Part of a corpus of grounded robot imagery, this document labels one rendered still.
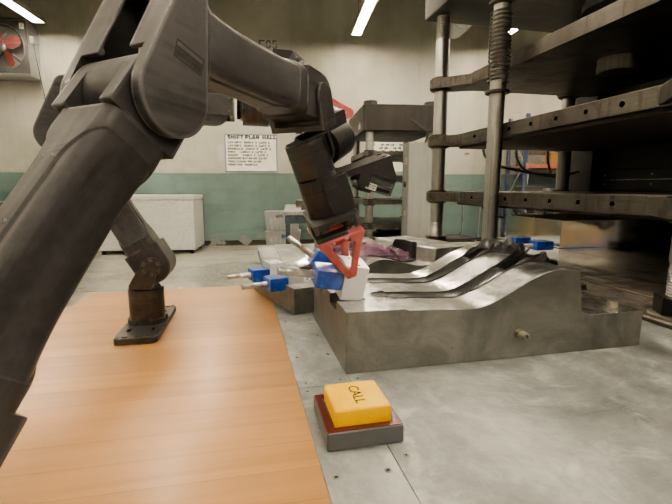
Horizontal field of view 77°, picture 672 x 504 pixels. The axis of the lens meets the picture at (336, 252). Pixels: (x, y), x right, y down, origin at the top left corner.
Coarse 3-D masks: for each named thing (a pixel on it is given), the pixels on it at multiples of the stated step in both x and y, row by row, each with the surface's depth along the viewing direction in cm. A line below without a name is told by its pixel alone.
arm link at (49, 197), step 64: (128, 64) 29; (64, 128) 29; (128, 128) 29; (64, 192) 26; (128, 192) 30; (0, 256) 24; (64, 256) 26; (0, 320) 23; (0, 384) 23; (0, 448) 23
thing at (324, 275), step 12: (324, 264) 64; (348, 264) 62; (360, 264) 63; (300, 276) 62; (312, 276) 63; (324, 276) 61; (336, 276) 62; (360, 276) 62; (324, 288) 62; (336, 288) 62; (348, 288) 62; (360, 288) 63
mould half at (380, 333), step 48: (384, 288) 72; (432, 288) 74; (480, 288) 68; (528, 288) 63; (576, 288) 65; (336, 336) 64; (384, 336) 59; (432, 336) 61; (480, 336) 62; (576, 336) 66; (624, 336) 68
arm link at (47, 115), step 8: (56, 80) 67; (56, 88) 67; (48, 96) 67; (56, 96) 68; (48, 104) 67; (40, 112) 67; (48, 112) 68; (56, 112) 68; (40, 120) 68; (48, 120) 68; (208, 120) 74; (216, 120) 74; (224, 120) 78; (40, 128) 68; (48, 128) 68; (40, 136) 68; (40, 144) 68
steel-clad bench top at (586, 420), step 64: (320, 384) 56; (384, 384) 56; (448, 384) 56; (512, 384) 56; (576, 384) 56; (640, 384) 56; (320, 448) 42; (384, 448) 42; (448, 448) 42; (512, 448) 42; (576, 448) 42; (640, 448) 42
